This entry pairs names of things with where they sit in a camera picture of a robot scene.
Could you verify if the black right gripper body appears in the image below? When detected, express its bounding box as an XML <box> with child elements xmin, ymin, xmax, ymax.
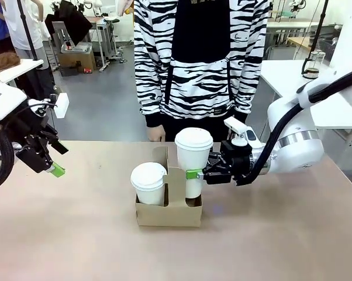
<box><xmin>219</xmin><ymin>139</ymin><xmax>254</xmax><ymax>187</ymax></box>

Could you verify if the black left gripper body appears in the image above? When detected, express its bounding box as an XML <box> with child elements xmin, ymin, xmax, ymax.
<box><xmin>2</xmin><ymin>109</ymin><xmax>69</xmax><ymax>155</ymax></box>

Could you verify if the white paper cup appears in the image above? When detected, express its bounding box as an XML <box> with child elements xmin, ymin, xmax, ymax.
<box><xmin>175</xmin><ymin>146</ymin><xmax>212</xmax><ymax>200</ymax></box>
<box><xmin>134</xmin><ymin>181</ymin><xmax>165</xmax><ymax>206</ymax></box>

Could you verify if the glass french press with coffee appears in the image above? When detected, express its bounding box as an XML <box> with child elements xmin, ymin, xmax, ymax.
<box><xmin>302</xmin><ymin>50</ymin><xmax>325</xmax><ymax>80</ymax></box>

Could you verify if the person's right forearm striped sleeve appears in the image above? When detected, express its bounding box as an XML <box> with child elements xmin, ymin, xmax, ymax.
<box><xmin>134</xmin><ymin>58</ymin><xmax>165</xmax><ymax>129</ymax></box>

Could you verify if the person's left forearm striped sleeve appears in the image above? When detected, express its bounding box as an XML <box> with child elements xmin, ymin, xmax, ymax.
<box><xmin>233</xmin><ymin>58</ymin><xmax>267</xmax><ymax>124</ymax></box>

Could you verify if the white plastic cup lid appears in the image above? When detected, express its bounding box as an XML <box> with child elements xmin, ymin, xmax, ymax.
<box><xmin>174</xmin><ymin>126</ymin><xmax>215</xmax><ymax>153</ymax></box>
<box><xmin>130</xmin><ymin>161</ymin><xmax>168</xmax><ymax>190</ymax></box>

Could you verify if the brown cardboard cup carrier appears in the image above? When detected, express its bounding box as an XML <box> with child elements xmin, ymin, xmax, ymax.
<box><xmin>134</xmin><ymin>145</ymin><xmax>203</xmax><ymax>228</ymax></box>

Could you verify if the person's right hand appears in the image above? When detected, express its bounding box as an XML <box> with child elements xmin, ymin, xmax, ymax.
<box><xmin>147</xmin><ymin>125</ymin><xmax>167</xmax><ymax>143</ymax></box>

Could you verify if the small white table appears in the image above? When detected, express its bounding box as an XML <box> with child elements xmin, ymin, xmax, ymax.
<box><xmin>0</xmin><ymin>58</ymin><xmax>44</xmax><ymax>87</ymax></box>

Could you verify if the brown furry cloth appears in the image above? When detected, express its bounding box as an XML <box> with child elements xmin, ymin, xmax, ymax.
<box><xmin>0</xmin><ymin>52</ymin><xmax>21</xmax><ymax>73</ymax></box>

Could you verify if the cardboard box on floor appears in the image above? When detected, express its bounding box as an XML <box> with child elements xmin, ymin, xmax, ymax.
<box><xmin>58</xmin><ymin>50</ymin><xmax>97</xmax><ymax>78</ymax></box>

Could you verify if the black stand pole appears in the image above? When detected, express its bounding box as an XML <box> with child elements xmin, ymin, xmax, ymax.
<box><xmin>16</xmin><ymin>0</ymin><xmax>40</xmax><ymax>61</ymax></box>
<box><xmin>309</xmin><ymin>0</ymin><xmax>330</xmax><ymax>54</ymax></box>

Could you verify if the large white table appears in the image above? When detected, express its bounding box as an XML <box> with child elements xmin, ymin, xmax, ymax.
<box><xmin>259</xmin><ymin>60</ymin><xmax>352</xmax><ymax>131</ymax></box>

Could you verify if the bystander in white shirt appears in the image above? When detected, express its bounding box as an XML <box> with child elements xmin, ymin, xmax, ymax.
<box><xmin>2</xmin><ymin>0</ymin><xmax>53</xmax><ymax>87</ymax></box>

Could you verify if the zebra striped hoodie torso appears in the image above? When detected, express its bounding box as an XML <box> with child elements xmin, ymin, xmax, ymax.
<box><xmin>133</xmin><ymin>0</ymin><xmax>267</xmax><ymax>143</ymax></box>

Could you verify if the black hanging garment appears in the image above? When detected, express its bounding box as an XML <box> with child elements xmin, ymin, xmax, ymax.
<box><xmin>44</xmin><ymin>0</ymin><xmax>94</xmax><ymax>48</ymax></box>

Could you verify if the wooden top background table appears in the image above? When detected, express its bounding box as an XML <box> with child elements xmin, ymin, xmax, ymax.
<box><xmin>286</xmin><ymin>36</ymin><xmax>322</xmax><ymax>56</ymax></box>

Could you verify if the white background desk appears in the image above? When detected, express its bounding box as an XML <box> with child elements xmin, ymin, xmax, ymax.
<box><xmin>265</xmin><ymin>18</ymin><xmax>311</xmax><ymax>61</ymax></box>

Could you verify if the black plastic crate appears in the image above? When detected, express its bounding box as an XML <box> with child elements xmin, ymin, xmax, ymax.
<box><xmin>318</xmin><ymin>36</ymin><xmax>341</xmax><ymax>60</ymax></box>

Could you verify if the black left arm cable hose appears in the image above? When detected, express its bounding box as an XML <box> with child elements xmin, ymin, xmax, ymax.
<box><xmin>0</xmin><ymin>116</ymin><xmax>16</xmax><ymax>193</ymax></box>

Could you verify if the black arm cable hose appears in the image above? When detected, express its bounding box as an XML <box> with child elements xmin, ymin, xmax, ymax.
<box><xmin>235</xmin><ymin>66</ymin><xmax>352</xmax><ymax>187</ymax></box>
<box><xmin>0</xmin><ymin>116</ymin><xmax>16</xmax><ymax>193</ymax></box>

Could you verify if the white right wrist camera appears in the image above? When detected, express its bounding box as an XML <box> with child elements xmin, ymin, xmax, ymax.
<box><xmin>223</xmin><ymin>117</ymin><xmax>265</xmax><ymax>147</ymax></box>

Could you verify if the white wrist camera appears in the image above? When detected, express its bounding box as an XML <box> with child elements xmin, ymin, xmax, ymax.
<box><xmin>223</xmin><ymin>117</ymin><xmax>265</xmax><ymax>147</ymax></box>
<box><xmin>28</xmin><ymin>92</ymin><xmax>70</xmax><ymax>119</ymax></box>

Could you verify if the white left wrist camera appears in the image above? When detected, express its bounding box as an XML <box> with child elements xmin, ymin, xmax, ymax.
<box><xmin>28</xmin><ymin>92</ymin><xmax>70</xmax><ymax>119</ymax></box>

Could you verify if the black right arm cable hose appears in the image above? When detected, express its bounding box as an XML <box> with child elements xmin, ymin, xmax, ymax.
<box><xmin>235</xmin><ymin>66</ymin><xmax>352</xmax><ymax>187</ymax></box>

